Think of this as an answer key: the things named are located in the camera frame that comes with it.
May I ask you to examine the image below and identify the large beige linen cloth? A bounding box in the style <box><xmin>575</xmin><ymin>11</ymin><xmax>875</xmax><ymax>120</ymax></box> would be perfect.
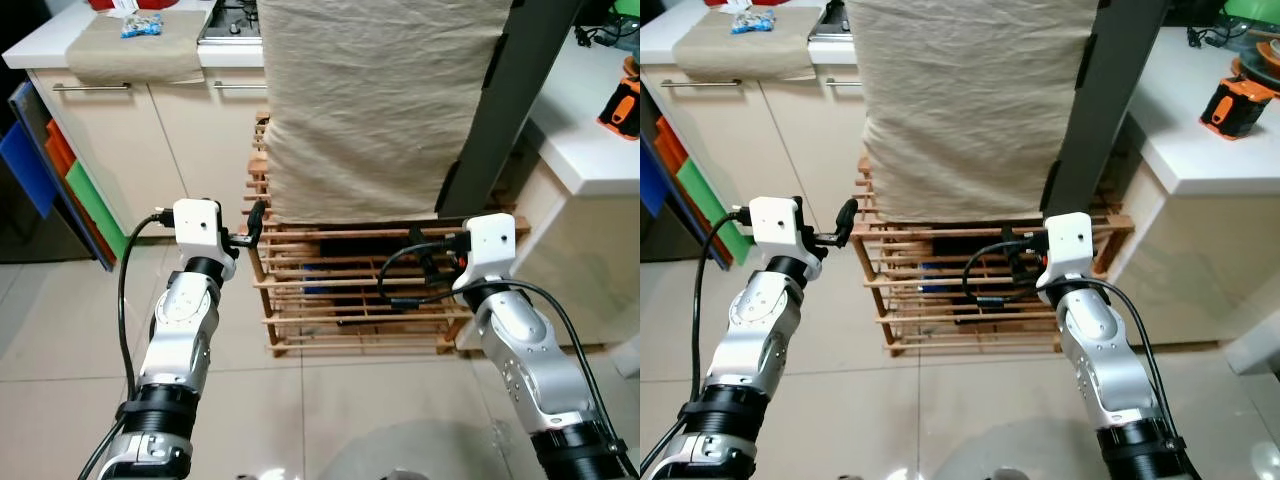
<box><xmin>258</xmin><ymin>0</ymin><xmax>514</xmax><ymax>226</ymax></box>
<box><xmin>845</xmin><ymin>0</ymin><xmax>1101</xmax><ymax>223</ymax></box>

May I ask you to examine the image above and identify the orange and black device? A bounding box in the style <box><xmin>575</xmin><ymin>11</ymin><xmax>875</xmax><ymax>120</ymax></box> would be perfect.
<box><xmin>598</xmin><ymin>58</ymin><xmax>641</xmax><ymax>139</ymax></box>
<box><xmin>1200</xmin><ymin>55</ymin><xmax>1280</xmax><ymax>141</ymax></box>

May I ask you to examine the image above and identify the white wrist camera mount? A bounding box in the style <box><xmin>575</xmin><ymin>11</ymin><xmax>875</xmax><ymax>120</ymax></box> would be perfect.
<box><xmin>452</xmin><ymin>213</ymin><xmax>518</xmax><ymax>293</ymax></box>
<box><xmin>748</xmin><ymin>196</ymin><xmax>826</xmax><ymax>283</ymax></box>
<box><xmin>1035</xmin><ymin>211</ymin><xmax>1095</xmax><ymax>306</ymax></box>
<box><xmin>172</xmin><ymin>198</ymin><xmax>239</xmax><ymax>283</ymax></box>

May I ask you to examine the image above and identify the orange cutting board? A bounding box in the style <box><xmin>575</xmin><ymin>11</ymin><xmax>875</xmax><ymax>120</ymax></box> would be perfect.
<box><xmin>658</xmin><ymin>115</ymin><xmax>698</xmax><ymax>173</ymax></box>
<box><xmin>42</xmin><ymin>118</ymin><xmax>106</xmax><ymax>256</ymax></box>

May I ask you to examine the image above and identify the green cutting board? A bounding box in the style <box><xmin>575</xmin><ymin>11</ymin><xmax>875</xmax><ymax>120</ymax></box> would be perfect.
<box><xmin>65</xmin><ymin>160</ymin><xmax>129</xmax><ymax>261</ymax></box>
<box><xmin>675</xmin><ymin>158</ymin><xmax>751</xmax><ymax>266</ymax></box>

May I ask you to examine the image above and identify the mini fridge door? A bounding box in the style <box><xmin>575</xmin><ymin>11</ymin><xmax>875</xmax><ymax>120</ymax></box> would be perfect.
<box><xmin>1040</xmin><ymin>0</ymin><xmax>1171</xmax><ymax>216</ymax></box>
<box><xmin>437</xmin><ymin>0</ymin><xmax>586</xmax><ymax>219</ymax></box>

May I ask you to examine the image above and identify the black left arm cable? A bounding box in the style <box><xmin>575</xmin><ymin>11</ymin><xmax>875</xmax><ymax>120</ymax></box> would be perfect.
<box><xmin>640</xmin><ymin>208</ymin><xmax>757</xmax><ymax>480</ymax></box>
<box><xmin>78</xmin><ymin>208</ymin><xmax>179</xmax><ymax>480</ymax></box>

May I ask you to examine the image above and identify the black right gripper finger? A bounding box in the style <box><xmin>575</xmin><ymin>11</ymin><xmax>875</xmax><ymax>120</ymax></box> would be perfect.
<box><xmin>407</xmin><ymin>227</ymin><xmax>436</xmax><ymax>274</ymax></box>
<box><xmin>1000</xmin><ymin>225</ymin><xmax>1026</xmax><ymax>276</ymax></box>

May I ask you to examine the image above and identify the beige kitchen cabinet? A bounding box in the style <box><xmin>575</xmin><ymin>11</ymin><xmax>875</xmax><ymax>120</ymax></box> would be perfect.
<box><xmin>1105</xmin><ymin>150</ymin><xmax>1280</xmax><ymax>346</ymax></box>
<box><xmin>655</xmin><ymin>72</ymin><xmax>871</xmax><ymax>251</ymax></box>
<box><xmin>25</xmin><ymin>68</ymin><xmax>271</xmax><ymax>263</ymax></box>
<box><xmin>455</xmin><ymin>155</ymin><xmax>641</xmax><ymax>351</ymax></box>

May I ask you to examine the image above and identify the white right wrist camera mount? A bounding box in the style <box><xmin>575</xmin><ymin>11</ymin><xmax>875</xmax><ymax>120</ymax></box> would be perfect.
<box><xmin>1035</xmin><ymin>211</ymin><xmax>1095</xmax><ymax>306</ymax></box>
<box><xmin>452</xmin><ymin>213</ymin><xmax>518</xmax><ymax>293</ymax></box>

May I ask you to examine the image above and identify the beige linen counter mat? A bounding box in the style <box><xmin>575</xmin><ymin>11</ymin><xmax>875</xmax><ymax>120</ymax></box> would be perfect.
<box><xmin>65</xmin><ymin>10</ymin><xmax>216</xmax><ymax>86</ymax></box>
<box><xmin>672</xmin><ymin>18</ymin><xmax>826</xmax><ymax>83</ymax></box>

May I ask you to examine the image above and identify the blue cutting board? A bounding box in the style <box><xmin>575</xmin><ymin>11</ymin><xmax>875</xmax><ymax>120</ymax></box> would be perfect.
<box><xmin>0</xmin><ymin>122</ymin><xmax>56</xmax><ymax>219</ymax></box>
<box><xmin>640</xmin><ymin>140</ymin><xmax>669</xmax><ymax>216</ymax></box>

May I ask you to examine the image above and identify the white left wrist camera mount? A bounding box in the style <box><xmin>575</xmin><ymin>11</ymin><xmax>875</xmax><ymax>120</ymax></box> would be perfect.
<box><xmin>748</xmin><ymin>196</ymin><xmax>826</xmax><ymax>283</ymax></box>
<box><xmin>172</xmin><ymin>198</ymin><xmax>239</xmax><ymax>283</ymax></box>

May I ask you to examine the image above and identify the steel gas stove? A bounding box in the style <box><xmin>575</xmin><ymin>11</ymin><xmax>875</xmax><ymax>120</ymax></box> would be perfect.
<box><xmin>808</xmin><ymin>0</ymin><xmax>852</xmax><ymax>41</ymax></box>
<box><xmin>198</xmin><ymin>0</ymin><xmax>263</xmax><ymax>46</ymax></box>

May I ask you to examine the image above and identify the thin black loose cable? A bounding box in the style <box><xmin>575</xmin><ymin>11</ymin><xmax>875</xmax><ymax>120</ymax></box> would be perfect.
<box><xmin>1188</xmin><ymin>22</ymin><xmax>1251</xmax><ymax>51</ymax></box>
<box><xmin>575</xmin><ymin>25</ymin><xmax>626</xmax><ymax>51</ymax></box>

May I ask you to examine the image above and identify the wooden slatted rack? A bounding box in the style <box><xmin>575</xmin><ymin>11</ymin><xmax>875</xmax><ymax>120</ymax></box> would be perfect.
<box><xmin>852</xmin><ymin>150</ymin><xmax>1136</xmax><ymax>358</ymax></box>
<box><xmin>245</xmin><ymin>112</ymin><xmax>531</xmax><ymax>358</ymax></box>

